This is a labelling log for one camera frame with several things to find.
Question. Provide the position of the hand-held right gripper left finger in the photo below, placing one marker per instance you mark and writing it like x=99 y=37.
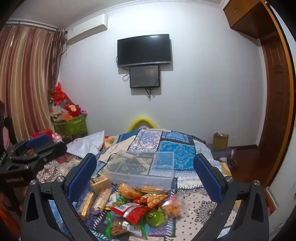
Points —
x=82 y=177

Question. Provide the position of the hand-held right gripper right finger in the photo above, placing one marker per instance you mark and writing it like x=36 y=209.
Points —
x=208 y=179

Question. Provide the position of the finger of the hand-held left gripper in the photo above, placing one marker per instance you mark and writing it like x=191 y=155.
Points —
x=49 y=150
x=38 y=140

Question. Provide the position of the square sachima packet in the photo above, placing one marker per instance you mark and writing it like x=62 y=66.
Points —
x=100 y=184

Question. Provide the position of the gold long biscuit packet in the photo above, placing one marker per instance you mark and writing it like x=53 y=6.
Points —
x=86 y=205

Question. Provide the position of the clear long biscuit packet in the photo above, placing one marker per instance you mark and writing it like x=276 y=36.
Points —
x=101 y=199

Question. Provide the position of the small green snack packet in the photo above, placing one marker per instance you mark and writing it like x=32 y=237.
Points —
x=118 y=201

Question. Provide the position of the clear bag of orange balls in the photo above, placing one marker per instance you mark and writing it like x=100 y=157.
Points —
x=172 y=206

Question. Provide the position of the orange snack bag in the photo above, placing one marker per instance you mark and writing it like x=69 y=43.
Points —
x=128 y=191

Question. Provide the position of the clear plastic container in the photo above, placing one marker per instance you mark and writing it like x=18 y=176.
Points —
x=138 y=179

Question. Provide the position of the red orange snack packet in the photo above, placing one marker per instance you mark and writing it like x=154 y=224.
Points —
x=152 y=199

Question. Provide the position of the green cracker packet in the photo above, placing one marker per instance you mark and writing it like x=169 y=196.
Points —
x=115 y=228

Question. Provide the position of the large red snack bag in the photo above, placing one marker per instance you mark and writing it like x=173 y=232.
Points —
x=134 y=212

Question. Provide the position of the green jelly cup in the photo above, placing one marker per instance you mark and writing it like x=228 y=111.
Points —
x=154 y=218

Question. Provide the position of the person's left forearm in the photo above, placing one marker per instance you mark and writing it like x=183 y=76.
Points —
x=7 y=216

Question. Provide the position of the red box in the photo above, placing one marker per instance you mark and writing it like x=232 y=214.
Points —
x=40 y=134

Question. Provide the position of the dark cloth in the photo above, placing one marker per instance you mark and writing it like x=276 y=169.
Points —
x=222 y=154

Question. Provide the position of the green storage box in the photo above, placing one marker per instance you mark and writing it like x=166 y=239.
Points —
x=71 y=127

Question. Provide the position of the white pillow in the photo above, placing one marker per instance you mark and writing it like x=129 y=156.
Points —
x=87 y=143

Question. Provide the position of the small cardboard box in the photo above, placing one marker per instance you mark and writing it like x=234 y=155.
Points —
x=220 y=141

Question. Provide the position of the blue patchwork blanket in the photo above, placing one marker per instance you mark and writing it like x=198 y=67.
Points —
x=175 y=143

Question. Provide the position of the striped brown curtain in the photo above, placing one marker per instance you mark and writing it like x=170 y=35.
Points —
x=27 y=76

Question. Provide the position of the brown wooden door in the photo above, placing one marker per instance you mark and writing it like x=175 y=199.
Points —
x=275 y=92

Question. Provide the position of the white air conditioner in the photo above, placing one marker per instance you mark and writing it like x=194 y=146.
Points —
x=87 y=29

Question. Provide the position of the wooden overhead cabinet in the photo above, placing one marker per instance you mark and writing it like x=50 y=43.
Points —
x=247 y=16

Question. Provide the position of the small black wall monitor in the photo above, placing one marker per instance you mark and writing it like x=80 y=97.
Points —
x=144 y=76

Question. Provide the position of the large black wall television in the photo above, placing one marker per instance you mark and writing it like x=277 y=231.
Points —
x=143 y=49

